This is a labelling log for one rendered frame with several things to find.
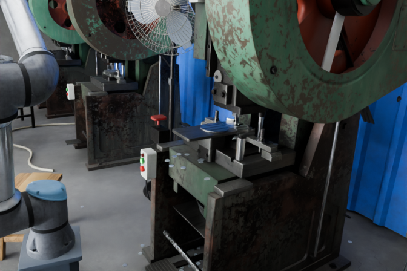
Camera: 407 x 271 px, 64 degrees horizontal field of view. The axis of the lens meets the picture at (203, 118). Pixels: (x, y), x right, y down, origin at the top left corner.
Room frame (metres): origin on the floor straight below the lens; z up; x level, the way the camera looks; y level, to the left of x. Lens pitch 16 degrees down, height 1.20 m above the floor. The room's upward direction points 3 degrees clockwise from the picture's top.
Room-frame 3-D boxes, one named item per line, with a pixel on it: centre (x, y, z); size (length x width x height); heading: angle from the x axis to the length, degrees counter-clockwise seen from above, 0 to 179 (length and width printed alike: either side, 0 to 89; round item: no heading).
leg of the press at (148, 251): (1.70, -0.12, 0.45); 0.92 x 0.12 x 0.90; 124
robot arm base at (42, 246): (0.95, 0.50, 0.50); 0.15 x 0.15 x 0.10
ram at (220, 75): (1.38, -0.12, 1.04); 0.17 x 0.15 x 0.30; 124
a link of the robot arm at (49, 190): (0.94, 0.50, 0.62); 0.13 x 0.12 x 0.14; 134
